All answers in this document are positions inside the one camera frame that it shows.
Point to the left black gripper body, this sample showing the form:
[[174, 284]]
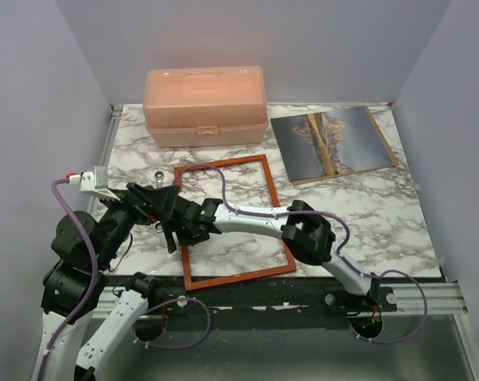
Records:
[[144, 213]]

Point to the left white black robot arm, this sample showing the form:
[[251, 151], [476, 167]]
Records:
[[73, 286]]

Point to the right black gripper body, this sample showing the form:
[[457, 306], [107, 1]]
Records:
[[185, 236]]

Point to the landscape photo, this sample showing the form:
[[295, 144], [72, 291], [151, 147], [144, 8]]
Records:
[[325, 145]]

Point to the silver combination wrench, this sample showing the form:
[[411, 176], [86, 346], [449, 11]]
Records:
[[159, 179]]

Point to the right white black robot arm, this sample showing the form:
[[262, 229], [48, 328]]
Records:
[[305, 232]]

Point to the aluminium extrusion rail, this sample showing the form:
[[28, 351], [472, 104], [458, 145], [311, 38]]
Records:
[[422, 301]]

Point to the translucent orange plastic toolbox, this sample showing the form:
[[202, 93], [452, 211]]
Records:
[[205, 106]]

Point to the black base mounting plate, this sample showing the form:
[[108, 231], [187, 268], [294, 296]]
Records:
[[196, 316]]

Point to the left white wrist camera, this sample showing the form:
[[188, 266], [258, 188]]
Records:
[[94, 181]]

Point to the orange wooden picture frame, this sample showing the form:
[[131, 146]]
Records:
[[194, 285]]

